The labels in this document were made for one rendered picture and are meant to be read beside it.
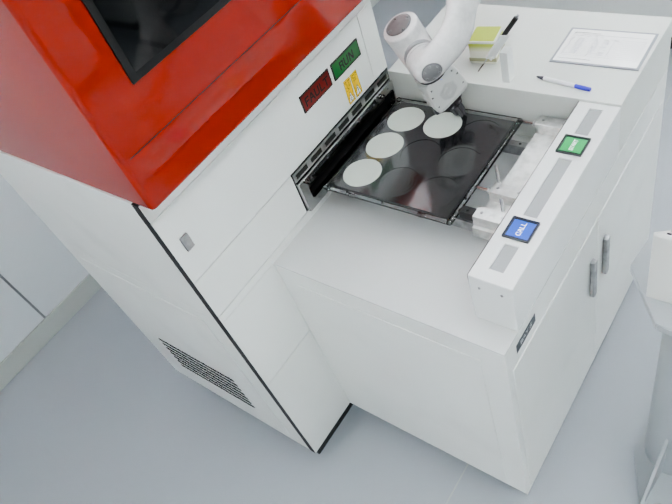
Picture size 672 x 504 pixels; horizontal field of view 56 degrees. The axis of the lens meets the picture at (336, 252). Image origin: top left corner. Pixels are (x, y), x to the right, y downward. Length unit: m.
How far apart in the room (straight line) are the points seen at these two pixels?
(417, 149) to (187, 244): 0.63
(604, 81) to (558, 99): 0.11
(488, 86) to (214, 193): 0.74
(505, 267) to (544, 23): 0.83
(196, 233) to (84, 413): 1.51
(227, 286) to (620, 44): 1.11
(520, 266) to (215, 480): 1.44
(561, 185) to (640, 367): 0.99
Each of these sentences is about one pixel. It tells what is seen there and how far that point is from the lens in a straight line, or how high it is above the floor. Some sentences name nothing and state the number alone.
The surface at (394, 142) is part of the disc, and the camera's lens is 1.67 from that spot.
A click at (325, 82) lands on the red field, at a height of 1.10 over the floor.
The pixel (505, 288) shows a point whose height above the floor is 0.96.
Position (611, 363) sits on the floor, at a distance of 2.25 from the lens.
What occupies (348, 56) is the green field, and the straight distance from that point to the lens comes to 1.67.
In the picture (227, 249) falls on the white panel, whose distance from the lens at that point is 1.47.
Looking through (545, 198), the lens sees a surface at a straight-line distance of 1.37.
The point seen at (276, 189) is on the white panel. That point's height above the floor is 0.98.
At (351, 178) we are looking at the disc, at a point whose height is 0.90.
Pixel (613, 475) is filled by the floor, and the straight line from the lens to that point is 2.09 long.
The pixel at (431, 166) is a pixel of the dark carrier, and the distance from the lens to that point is 1.57.
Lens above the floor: 1.93
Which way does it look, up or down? 46 degrees down
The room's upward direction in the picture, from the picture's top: 23 degrees counter-clockwise
